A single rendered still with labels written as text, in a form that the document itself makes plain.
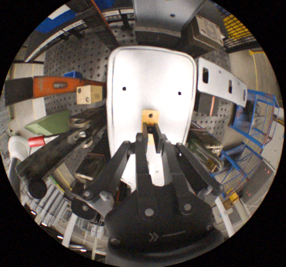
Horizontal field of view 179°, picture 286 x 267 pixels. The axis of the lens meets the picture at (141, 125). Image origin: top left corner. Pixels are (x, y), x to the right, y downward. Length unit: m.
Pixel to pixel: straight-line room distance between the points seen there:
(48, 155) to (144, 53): 0.26
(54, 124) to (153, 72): 0.59
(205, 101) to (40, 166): 0.39
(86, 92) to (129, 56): 0.13
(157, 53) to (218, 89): 0.20
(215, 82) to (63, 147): 0.38
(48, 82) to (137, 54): 0.18
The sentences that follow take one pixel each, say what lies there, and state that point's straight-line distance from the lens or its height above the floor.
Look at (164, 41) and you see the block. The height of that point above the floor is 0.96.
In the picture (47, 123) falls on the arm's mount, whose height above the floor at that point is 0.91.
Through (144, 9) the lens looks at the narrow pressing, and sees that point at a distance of 0.23.
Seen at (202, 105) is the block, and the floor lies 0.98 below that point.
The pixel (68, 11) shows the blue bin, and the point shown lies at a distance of 0.38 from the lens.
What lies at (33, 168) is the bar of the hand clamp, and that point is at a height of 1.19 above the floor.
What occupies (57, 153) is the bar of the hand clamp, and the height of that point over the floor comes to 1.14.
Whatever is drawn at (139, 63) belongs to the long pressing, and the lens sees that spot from 0.22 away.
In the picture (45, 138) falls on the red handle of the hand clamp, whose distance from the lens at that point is 0.23.
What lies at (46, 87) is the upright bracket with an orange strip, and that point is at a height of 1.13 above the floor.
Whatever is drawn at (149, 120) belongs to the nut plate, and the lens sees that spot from 0.20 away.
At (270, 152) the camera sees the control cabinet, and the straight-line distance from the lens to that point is 8.07.
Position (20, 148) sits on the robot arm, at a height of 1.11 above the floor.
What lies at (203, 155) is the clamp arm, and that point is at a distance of 0.27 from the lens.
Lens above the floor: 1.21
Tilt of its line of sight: 69 degrees down
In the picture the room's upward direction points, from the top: 179 degrees counter-clockwise
